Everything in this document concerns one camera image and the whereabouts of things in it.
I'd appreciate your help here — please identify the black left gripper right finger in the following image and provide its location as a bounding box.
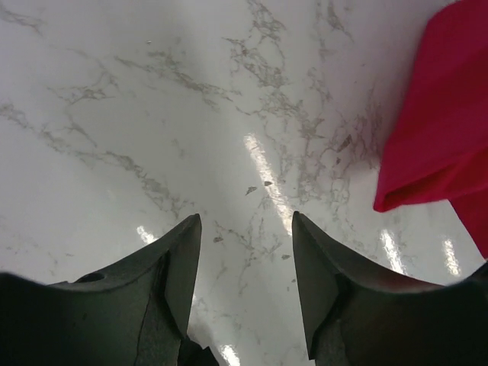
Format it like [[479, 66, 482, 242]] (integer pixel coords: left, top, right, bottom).
[[292, 212, 487, 365]]

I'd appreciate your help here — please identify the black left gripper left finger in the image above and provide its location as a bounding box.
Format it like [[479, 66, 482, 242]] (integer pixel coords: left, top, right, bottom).
[[1, 214, 201, 365]]

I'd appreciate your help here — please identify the crimson pink t-shirt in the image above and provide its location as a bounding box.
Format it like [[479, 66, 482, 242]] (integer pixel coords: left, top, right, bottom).
[[374, 1, 487, 255]]

